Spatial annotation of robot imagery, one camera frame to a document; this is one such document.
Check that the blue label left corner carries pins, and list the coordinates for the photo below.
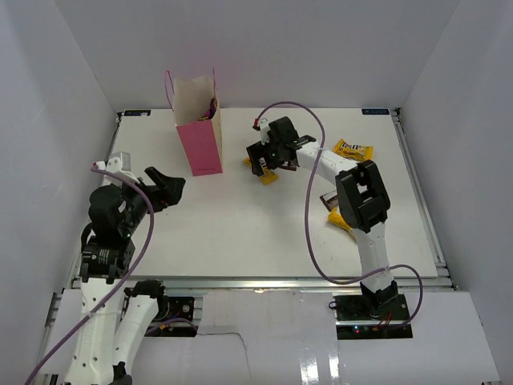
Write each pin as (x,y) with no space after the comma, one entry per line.
(140,112)

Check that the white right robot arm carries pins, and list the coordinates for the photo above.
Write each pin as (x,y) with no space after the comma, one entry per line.
(363,201)

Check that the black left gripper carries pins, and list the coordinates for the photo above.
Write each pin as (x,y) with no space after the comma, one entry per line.
(168,188)

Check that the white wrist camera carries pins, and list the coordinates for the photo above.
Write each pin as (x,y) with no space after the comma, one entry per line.
(261,125)
(119,164)

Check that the dark blue purple snack bag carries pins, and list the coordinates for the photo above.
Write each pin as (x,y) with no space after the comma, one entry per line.
(209,114)

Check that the blue label corner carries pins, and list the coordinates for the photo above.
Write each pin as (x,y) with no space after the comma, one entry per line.
(375,111)
(140,112)

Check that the yellow m&m packet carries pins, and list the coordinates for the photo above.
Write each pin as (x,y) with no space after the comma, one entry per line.
(355,152)
(268,177)

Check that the pink cream paper bag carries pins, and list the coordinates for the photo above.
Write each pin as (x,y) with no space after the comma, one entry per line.
(189,99)

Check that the yellow snack bar near front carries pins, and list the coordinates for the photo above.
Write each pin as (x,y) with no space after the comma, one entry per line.
(335,218)

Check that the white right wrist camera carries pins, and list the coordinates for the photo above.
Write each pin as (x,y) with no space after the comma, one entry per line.
(261,125)

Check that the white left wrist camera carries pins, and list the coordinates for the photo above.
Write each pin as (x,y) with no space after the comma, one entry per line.
(119,164)

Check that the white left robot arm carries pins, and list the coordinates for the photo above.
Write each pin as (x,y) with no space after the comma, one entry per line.
(117,317)

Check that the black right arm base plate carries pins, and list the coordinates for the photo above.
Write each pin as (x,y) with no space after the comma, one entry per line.
(356,319)

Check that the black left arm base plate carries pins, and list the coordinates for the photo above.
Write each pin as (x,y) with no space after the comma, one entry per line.
(178,307)

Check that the blue label right corner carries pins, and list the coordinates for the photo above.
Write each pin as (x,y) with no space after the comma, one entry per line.
(375,111)

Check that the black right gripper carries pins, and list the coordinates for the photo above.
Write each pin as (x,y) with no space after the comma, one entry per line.
(258,151)

